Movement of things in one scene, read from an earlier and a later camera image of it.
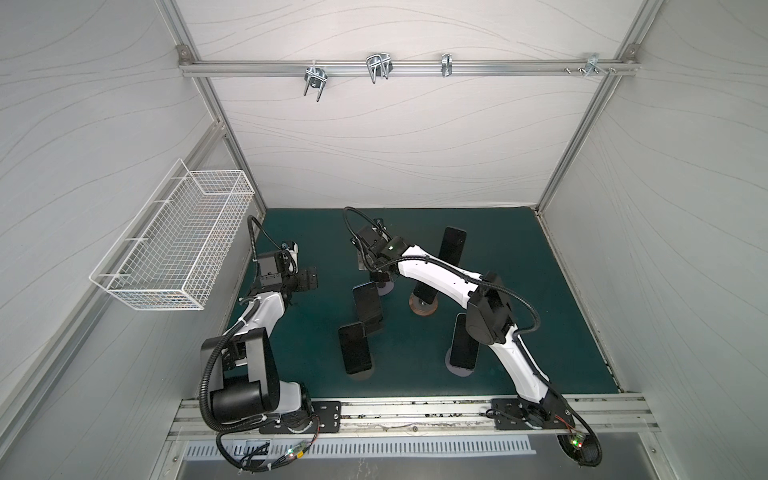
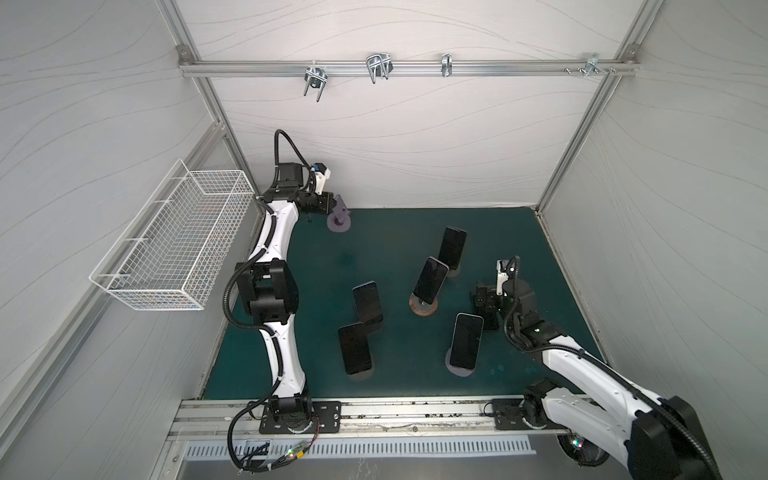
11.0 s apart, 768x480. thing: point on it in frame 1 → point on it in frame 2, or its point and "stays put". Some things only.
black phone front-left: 355,347 stays put
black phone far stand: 452,245 stays put
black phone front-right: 465,350 stays put
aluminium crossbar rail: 209,67 stays put
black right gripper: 365,247 → 483,298
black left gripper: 301,280 → 327,200
